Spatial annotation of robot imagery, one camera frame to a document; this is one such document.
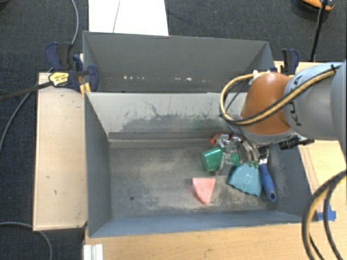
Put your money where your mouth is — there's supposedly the pale wood flat board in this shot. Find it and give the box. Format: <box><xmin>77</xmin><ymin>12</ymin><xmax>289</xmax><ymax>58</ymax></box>
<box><xmin>32</xmin><ymin>73</ymin><xmax>88</xmax><ymax>231</ymax></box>

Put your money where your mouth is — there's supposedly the blue handled tool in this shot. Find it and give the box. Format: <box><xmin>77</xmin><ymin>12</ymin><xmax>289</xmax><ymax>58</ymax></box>
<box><xmin>258</xmin><ymin>158</ymin><xmax>278</xmax><ymax>203</ymax></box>

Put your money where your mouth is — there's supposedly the small red orange object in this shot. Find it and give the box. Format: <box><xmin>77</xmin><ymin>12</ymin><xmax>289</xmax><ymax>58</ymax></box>
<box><xmin>209</xmin><ymin>133</ymin><xmax>223</xmax><ymax>146</ymax></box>

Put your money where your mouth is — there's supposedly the grey metal bin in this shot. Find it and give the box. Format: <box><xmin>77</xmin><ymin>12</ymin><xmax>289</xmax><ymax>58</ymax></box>
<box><xmin>82</xmin><ymin>30</ymin><xmax>319</xmax><ymax>238</ymax></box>

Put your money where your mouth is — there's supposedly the pink wedge sponge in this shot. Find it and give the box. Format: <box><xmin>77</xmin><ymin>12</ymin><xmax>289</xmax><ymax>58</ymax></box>
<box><xmin>191</xmin><ymin>177</ymin><xmax>217</xmax><ymax>205</ymax></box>

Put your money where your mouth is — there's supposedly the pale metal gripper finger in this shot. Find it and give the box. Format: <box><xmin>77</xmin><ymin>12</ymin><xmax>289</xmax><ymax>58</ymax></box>
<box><xmin>216</xmin><ymin>155</ymin><xmax>232</xmax><ymax>177</ymax></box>

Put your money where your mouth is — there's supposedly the light blue wedge sponge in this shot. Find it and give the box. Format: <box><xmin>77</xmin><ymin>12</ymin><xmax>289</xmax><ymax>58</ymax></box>
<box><xmin>227</xmin><ymin>163</ymin><xmax>262</xmax><ymax>198</ymax></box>

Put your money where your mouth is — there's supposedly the black cylinder on white bracket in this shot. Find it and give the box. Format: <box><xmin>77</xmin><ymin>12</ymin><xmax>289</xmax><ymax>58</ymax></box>
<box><xmin>278</xmin><ymin>137</ymin><xmax>316</xmax><ymax>150</ymax></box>

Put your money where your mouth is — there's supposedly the green plastic cup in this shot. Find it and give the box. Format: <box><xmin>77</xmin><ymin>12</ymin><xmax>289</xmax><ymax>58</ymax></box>
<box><xmin>201</xmin><ymin>146</ymin><xmax>241</xmax><ymax>172</ymax></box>

